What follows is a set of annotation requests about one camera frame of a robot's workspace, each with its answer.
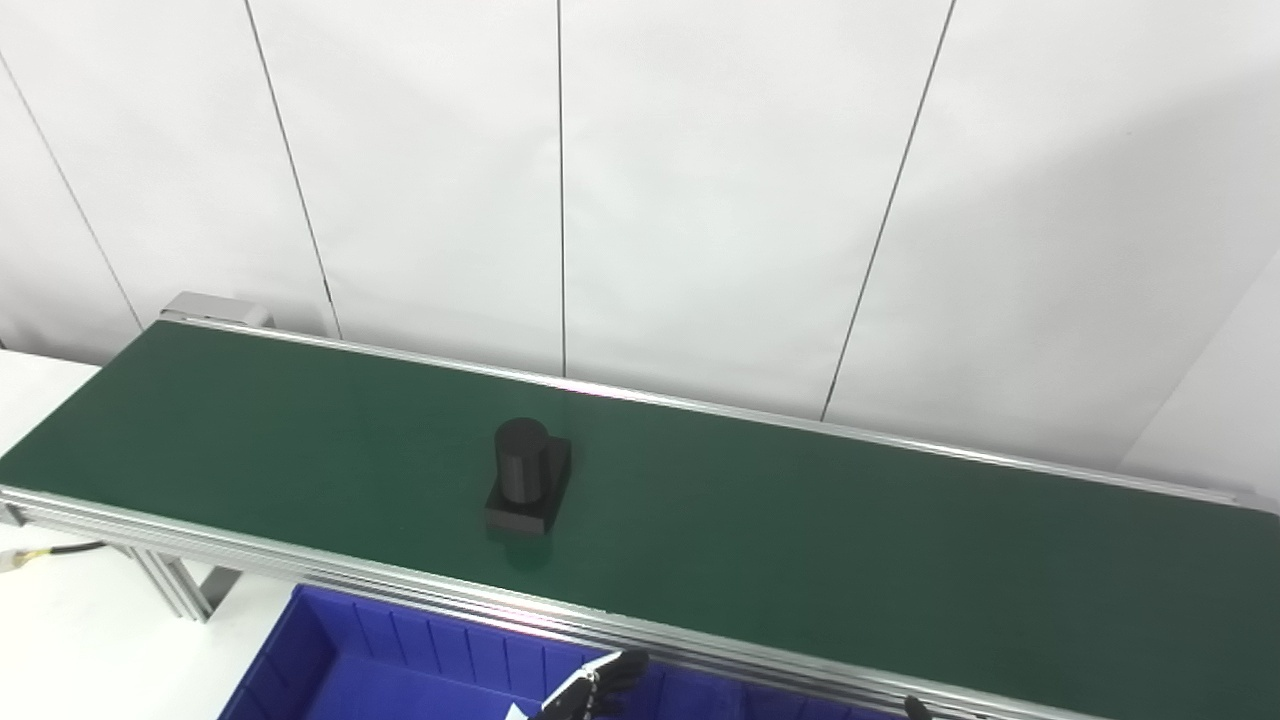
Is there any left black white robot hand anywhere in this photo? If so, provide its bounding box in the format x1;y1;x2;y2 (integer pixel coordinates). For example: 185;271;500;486
530;650;651;720

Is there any black cylinder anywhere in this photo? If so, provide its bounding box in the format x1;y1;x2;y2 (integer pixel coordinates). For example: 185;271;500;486
484;417;573;538

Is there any blue bin with white parts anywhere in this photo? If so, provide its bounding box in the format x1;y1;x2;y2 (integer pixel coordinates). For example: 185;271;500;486
218;585;741;720

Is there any green conveyor belt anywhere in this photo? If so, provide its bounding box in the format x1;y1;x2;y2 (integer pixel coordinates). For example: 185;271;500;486
0;315;1280;720
0;320;1280;720

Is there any aluminium conveyor leg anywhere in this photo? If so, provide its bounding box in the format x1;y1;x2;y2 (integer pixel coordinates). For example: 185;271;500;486
118;545;243;623

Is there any grey conveyor end housing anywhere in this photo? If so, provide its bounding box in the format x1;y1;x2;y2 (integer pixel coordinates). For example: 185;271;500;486
160;292;274;329

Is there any black cable with yellow plug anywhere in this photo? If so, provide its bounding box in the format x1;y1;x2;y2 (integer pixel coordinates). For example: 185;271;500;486
0;541;107;574

